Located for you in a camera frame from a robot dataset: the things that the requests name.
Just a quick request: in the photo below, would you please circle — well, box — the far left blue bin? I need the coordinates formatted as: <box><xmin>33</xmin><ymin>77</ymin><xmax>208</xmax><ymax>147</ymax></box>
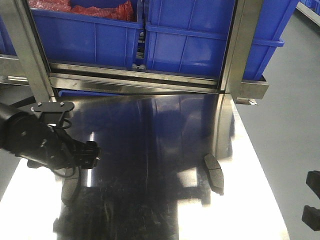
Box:
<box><xmin>0</xmin><ymin>18</ymin><xmax>17</xmax><ymax>56</ymax></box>

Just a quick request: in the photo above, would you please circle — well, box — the blue plastic bin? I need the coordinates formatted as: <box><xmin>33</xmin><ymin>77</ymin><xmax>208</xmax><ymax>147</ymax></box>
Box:
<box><xmin>144</xmin><ymin>0</ymin><xmax>297</xmax><ymax>81</ymax></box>
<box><xmin>31</xmin><ymin>0</ymin><xmax>144</xmax><ymax>68</ymax></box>

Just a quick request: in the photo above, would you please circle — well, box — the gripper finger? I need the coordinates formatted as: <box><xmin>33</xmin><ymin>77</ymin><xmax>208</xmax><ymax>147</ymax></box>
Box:
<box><xmin>306</xmin><ymin>170</ymin><xmax>320</xmax><ymax>198</ymax></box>
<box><xmin>301</xmin><ymin>205</ymin><xmax>320</xmax><ymax>231</ymax></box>

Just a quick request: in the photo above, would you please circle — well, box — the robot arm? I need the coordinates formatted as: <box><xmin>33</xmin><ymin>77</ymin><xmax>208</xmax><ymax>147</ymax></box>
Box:
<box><xmin>0</xmin><ymin>101</ymin><xmax>100</xmax><ymax>171</ymax></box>

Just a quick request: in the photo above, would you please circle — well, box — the left blue plastic bin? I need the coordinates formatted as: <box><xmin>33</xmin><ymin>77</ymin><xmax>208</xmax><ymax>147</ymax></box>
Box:
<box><xmin>31</xmin><ymin>0</ymin><xmax>144</xmax><ymax>68</ymax></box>

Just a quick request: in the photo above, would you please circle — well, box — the right blue plastic bin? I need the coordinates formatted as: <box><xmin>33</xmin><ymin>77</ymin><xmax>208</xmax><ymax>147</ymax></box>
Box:
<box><xmin>144</xmin><ymin>0</ymin><xmax>297</xmax><ymax>81</ymax></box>

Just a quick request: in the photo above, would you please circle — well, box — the stainless steel rack frame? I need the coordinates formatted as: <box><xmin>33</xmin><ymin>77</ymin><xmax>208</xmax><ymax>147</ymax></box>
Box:
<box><xmin>0</xmin><ymin>0</ymin><xmax>269</xmax><ymax>105</ymax></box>

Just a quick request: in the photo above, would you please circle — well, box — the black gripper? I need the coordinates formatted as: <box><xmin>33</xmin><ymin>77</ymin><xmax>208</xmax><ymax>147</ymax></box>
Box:
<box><xmin>4</xmin><ymin>101</ymin><xmax>101</xmax><ymax>173</ymax></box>

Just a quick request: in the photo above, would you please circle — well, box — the brake pad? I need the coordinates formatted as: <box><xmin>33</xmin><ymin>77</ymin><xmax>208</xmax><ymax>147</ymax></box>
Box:
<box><xmin>204</xmin><ymin>154</ymin><xmax>224</xmax><ymax>196</ymax></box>
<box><xmin>61</xmin><ymin>171</ymin><xmax>82</xmax><ymax>206</ymax></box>

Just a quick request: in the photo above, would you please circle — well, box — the red plastic bag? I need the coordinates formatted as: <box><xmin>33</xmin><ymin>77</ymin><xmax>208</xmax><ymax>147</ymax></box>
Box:
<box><xmin>28</xmin><ymin>0</ymin><xmax>135</xmax><ymax>21</ymax></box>

